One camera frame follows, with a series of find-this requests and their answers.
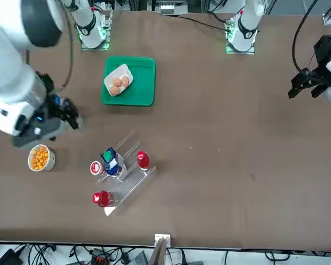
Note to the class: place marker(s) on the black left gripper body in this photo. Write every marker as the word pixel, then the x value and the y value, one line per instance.
pixel 324 53

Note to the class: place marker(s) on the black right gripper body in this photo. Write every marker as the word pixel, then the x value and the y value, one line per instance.
pixel 51 107

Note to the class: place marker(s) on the blue white milk carton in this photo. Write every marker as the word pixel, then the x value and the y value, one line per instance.
pixel 111 163

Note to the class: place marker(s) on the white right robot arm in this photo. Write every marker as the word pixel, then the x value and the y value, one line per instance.
pixel 11 69

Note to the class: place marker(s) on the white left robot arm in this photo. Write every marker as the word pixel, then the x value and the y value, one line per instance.
pixel 248 25

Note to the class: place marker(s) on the clear acrylic display stand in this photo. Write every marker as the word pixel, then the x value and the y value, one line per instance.
pixel 138 182

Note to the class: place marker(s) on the brown egg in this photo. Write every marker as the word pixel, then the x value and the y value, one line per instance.
pixel 117 82
pixel 114 89
pixel 125 81

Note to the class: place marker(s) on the white cup of orange popcorn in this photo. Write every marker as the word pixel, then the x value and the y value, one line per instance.
pixel 40 160

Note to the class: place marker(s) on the small red jar white lid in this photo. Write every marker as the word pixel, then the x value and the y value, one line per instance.
pixel 96 167

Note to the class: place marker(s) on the white egg container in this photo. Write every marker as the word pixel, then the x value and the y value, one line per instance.
pixel 118 71

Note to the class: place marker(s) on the green plastic tray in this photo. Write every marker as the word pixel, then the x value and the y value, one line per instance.
pixel 143 82

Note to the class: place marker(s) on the red cola bottle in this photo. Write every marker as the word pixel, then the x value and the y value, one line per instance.
pixel 102 198
pixel 143 160

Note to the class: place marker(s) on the dark grey wrist camera mount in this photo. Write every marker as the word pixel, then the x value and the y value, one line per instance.
pixel 30 138

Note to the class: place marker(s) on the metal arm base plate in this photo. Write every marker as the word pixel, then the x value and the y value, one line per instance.
pixel 107 33
pixel 251 51

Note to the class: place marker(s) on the aluminium frame post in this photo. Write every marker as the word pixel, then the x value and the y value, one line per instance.
pixel 161 248

